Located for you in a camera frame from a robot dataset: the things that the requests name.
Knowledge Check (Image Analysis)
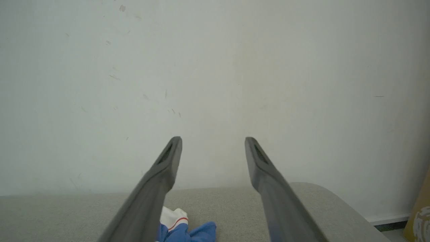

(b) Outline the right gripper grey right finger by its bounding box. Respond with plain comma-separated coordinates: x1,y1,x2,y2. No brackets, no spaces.
245,137,328,242

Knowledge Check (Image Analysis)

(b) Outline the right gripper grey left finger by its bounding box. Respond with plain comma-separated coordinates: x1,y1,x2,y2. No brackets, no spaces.
97,136,182,242

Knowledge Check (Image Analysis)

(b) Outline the blue white red-striped garment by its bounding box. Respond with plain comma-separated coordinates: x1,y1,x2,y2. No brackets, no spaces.
156,207,217,242

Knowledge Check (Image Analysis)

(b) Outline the light grey fabric sofa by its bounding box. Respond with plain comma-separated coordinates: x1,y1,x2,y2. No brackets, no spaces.
0,182,392,242

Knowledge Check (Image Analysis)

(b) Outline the brown printed cardboard box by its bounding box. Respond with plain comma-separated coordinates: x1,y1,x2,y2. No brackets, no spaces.
403,168,430,242

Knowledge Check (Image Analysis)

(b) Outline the white wall baseboard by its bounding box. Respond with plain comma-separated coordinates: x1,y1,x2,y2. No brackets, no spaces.
365,213,412,226

